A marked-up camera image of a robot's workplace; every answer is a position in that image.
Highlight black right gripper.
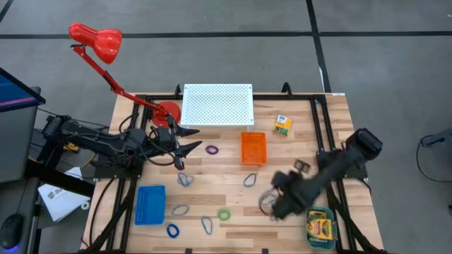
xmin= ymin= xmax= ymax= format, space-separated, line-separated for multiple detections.
xmin=270 ymin=171 xmax=315 ymax=219

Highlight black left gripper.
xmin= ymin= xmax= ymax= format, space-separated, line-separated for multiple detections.
xmin=152 ymin=115 xmax=203 ymax=171

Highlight blue rubber band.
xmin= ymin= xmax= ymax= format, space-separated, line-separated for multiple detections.
xmin=177 ymin=172 xmax=196 ymax=188
xmin=242 ymin=173 xmax=258 ymax=188
xmin=171 ymin=204 xmax=191 ymax=217
xmin=201 ymin=216 xmax=214 ymax=236
xmin=258 ymin=192 xmax=278 ymax=216

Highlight blue coil bracelet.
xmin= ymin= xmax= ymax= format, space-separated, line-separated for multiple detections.
xmin=166 ymin=223 xmax=181 ymax=239

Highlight red desk lamp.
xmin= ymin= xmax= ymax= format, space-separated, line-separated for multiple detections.
xmin=68 ymin=22 xmax=182 ymax=128

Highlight white perforated metal riser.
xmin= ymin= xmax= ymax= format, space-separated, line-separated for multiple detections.
xmin=179 ymin=83 xmax=255 ymax=127

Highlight teal plastic tray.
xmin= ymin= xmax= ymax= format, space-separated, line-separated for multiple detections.
xmin=305 ymin=206 xmax=339 ymax=250

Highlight orange plastic basket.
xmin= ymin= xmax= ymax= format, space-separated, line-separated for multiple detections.
xmin=240 ymin=131 xmax=268 ymax=167

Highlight blue plastic basket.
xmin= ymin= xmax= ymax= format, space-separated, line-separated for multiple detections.
xmin=133 ymin=185 xmax=167 ymax=226

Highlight white paper sheet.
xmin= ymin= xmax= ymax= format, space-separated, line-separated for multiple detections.
xmin=37 ymin=183 xmax=91 ymax=223

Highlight grey chair base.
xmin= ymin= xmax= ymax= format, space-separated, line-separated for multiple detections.
xmin=420 ymin=126 xmax=452 ymax=156

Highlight grey cabinet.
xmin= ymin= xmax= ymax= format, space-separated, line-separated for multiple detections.
xmin=0 ymin=86 xmax=42 ymax=184

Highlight computer monitor blue screen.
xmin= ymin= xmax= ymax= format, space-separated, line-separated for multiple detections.
xmin=0 ymin=66 xmax=47 ymax=114

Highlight black computer mouse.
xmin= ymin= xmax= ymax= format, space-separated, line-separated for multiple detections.
xmin=0 ymin=213 xmax=25 ymax=250

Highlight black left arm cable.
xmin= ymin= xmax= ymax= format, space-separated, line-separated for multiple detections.
xmin=119 ymin=112 xmax=177 ymax=167

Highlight yellow cable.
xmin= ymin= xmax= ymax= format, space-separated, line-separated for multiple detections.
xmin=63 ymin=140 xmax=98 ymax=169

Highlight black floor cable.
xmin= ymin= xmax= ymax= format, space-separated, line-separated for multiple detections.
xmin=415 ymin=133 xmax=452 ymax=184

